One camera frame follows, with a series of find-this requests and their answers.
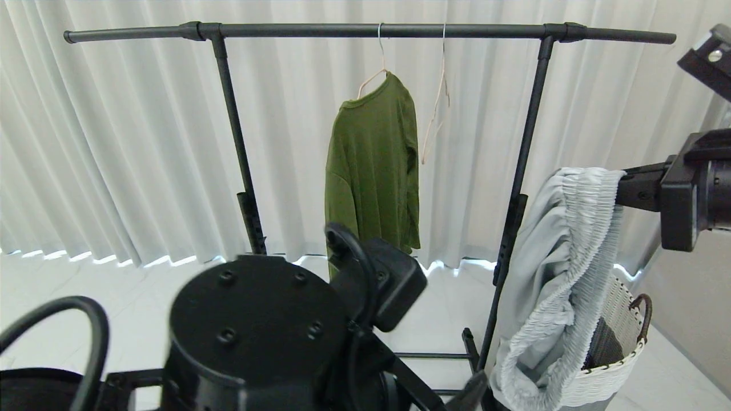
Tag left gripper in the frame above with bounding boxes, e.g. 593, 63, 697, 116
348, 328, 489, 411

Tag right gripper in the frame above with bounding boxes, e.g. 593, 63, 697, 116
616, 128, 731, 252

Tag pale grey shorts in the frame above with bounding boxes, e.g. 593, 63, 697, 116
490, 167, 628, 411

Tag pink clothes hanger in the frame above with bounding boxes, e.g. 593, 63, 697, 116
357, 23, 395, 100
421, 23, 451, 165

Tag green long-sleeved shirt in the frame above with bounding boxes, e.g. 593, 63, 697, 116
324, 71, 421, 280

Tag white laundry basket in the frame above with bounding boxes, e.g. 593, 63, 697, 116
563, 271, 653, 411

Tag black clothes rack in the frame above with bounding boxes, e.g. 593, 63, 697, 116
64, 22, 677, 411

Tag white curtain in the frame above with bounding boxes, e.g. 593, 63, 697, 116
0, 0, 731, 275

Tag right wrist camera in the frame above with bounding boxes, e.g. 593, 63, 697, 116
677, 24, 731, 104

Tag black cable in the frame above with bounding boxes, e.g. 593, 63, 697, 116
0, 296, 110, 411
324, 223, 379, 343

